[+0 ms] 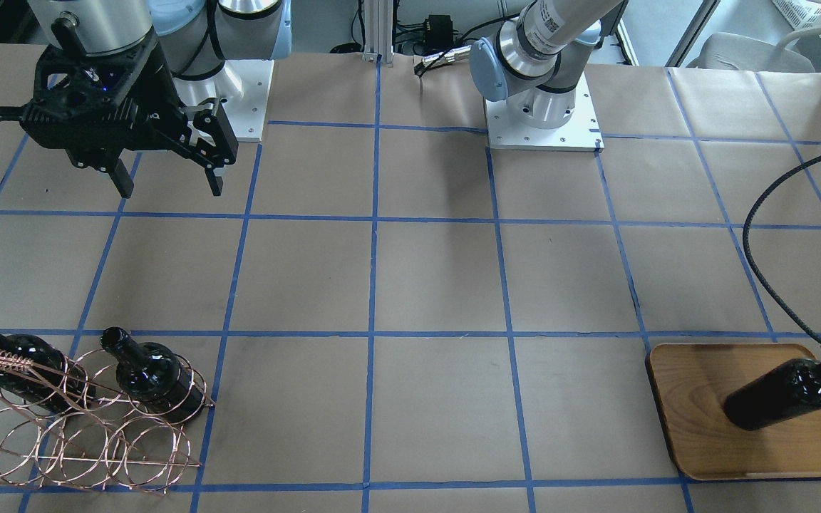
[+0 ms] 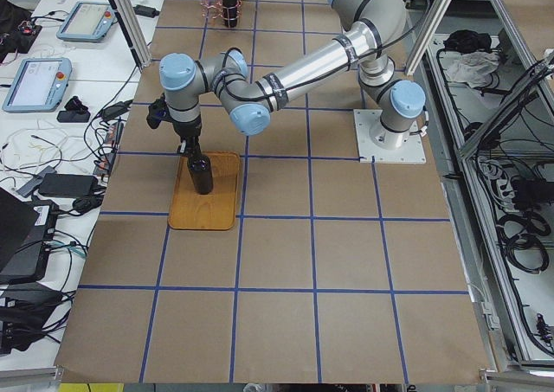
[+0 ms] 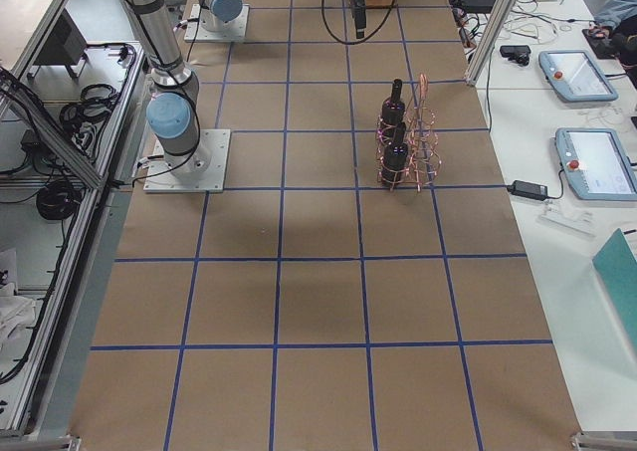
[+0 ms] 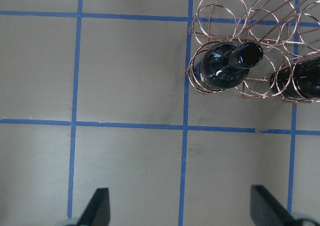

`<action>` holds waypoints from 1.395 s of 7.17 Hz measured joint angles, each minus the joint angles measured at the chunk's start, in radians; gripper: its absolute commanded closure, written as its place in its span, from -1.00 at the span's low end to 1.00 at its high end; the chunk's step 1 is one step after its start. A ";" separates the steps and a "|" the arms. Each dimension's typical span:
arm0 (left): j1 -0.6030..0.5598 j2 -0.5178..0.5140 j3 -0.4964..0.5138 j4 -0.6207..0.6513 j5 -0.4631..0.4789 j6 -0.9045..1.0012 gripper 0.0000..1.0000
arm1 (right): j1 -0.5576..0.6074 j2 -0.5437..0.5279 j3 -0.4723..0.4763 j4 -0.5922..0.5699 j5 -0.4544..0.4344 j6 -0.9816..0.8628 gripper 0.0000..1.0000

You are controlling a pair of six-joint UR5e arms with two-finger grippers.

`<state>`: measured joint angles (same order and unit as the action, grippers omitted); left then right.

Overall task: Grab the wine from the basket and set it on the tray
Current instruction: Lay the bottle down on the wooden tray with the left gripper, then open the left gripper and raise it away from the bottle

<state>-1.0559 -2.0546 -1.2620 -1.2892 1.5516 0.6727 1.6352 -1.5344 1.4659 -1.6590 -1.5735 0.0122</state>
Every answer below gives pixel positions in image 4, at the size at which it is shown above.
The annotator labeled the left dark wine bottle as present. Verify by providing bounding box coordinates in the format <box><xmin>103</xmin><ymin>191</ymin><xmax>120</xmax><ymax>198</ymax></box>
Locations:
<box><xmin>199</xmin><ymin>42</ymin><xmax>264</xmax><ymax>90</ymax></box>

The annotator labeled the dark wine bottle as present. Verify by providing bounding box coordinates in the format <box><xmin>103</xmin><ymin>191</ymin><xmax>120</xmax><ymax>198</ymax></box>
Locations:
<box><xmin>199</xmin><ymin>42</ymin><xmax>264</xmax><ymax>90</ymax></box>
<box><xmin>269</xmin><ymin>57</ymin><xmax>320</xmax><ymax>100</ymax></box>

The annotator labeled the right dark wine bottle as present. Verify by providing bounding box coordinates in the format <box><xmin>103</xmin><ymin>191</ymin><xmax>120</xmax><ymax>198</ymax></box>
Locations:
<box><xmin>269</xmin><ymin>57</ymin><xmax>320</xmax><ymax>100</ymax></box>

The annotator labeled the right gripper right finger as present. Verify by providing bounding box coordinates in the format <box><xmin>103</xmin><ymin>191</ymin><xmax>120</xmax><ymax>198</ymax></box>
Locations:
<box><xmin>250</xmin><ymin>185</ymin><xmax>296</xmax><ymax>226</ymax></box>

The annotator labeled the copper wire bottle basket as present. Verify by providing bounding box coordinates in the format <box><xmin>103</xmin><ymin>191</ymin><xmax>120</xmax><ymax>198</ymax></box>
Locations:
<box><xmin>185</xmin><ymin>0</ymin><xmax>320</xmax><ymax>103</ymax></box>

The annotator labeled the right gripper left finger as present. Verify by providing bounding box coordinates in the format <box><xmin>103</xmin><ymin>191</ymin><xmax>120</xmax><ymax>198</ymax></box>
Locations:
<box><xmin>76</xmin><ymin>188</ymin><xmax>111</xmax><ymax>226</ymax></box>

